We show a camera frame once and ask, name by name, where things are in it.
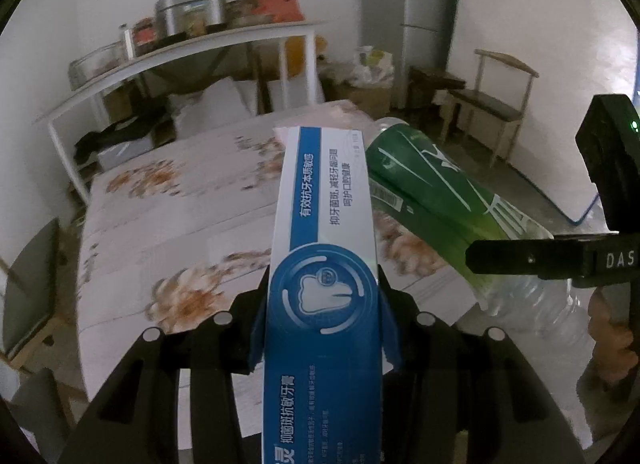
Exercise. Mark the blue white toothpaste box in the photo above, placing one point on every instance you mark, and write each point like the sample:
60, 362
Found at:
322, 264

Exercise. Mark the person's right hand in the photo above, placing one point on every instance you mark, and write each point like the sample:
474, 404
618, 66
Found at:
605, 339

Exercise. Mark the red plastic bag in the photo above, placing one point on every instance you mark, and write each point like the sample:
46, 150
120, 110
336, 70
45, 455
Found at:
275, 4

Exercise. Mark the grey refrigerator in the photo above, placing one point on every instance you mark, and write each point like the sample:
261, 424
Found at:
410, 9

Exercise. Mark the black cloth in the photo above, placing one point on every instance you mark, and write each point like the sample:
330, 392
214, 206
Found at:
115, 136

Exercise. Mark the white framed shelf desk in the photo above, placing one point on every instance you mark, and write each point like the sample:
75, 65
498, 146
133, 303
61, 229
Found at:
200, 44

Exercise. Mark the white pillow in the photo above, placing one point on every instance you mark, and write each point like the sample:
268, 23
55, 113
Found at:
210, 104

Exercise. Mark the dark wooden stool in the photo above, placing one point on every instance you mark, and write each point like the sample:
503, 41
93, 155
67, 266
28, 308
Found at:
435, 81

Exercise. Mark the steel pot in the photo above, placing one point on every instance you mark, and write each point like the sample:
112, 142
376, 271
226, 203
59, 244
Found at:
190, 11

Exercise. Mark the flat white box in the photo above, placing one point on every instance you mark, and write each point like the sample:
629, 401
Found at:
125, 154

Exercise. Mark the wooden chair dark seat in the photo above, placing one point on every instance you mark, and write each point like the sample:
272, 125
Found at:
490, 109

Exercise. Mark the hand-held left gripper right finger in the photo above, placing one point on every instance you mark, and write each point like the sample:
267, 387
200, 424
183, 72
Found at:
450, 354

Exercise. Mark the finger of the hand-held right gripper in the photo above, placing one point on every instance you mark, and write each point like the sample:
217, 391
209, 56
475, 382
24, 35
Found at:
525, 256

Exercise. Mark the clear bottle green label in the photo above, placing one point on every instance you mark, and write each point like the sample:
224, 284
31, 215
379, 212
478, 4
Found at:
425, 179

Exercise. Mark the white plastic bag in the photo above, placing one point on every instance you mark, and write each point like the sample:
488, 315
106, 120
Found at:
372, 64

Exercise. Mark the orange plastic bag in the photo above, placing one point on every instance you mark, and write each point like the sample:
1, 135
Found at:
305, 49

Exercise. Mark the cardboard box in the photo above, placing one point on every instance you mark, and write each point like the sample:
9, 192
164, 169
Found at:
365, 99

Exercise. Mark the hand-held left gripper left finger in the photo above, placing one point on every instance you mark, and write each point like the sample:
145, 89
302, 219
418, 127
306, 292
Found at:
200, 344

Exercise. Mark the glass container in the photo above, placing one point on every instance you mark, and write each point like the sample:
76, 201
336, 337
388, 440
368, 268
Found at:
95, 66

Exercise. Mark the dark cushioned chair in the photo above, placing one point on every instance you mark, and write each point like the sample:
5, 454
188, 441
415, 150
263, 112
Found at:
32, 289

